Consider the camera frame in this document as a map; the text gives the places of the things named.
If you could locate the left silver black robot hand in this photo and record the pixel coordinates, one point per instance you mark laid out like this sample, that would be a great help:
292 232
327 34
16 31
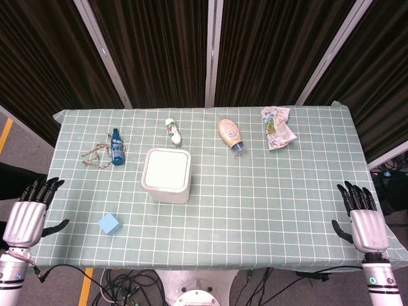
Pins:
25 220

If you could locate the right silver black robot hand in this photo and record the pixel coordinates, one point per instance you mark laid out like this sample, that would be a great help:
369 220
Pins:
369 227

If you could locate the light blue foam cube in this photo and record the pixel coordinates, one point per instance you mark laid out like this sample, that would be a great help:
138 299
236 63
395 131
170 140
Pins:
110 224

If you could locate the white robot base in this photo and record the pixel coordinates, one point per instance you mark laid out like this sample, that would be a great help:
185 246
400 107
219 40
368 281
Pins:
196 288

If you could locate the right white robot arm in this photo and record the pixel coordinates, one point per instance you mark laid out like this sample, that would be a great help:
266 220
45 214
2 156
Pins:
381 280

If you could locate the green grid tablecloth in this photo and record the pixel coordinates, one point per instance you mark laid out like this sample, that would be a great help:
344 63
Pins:
255 197

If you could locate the white square container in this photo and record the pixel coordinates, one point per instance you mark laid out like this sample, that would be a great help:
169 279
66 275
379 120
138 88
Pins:
167 174

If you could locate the yellow floor tape strip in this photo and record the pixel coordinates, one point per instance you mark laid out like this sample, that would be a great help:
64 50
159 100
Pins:
5 134
85 287

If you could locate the blue spray bottle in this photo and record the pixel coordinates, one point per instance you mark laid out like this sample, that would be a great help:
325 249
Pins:
117 150

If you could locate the crumpled snack wrapper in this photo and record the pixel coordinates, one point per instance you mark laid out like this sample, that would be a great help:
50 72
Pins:
276 127

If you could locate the beige squeeze sauce bottle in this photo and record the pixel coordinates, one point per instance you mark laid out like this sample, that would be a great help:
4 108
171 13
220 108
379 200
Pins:
230 133

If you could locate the white tube with red print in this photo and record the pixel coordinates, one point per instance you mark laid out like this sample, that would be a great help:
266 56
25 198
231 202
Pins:
173 131

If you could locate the grey metal partition post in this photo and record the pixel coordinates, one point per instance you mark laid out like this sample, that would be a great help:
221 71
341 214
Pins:
105 54
212 54
331 54

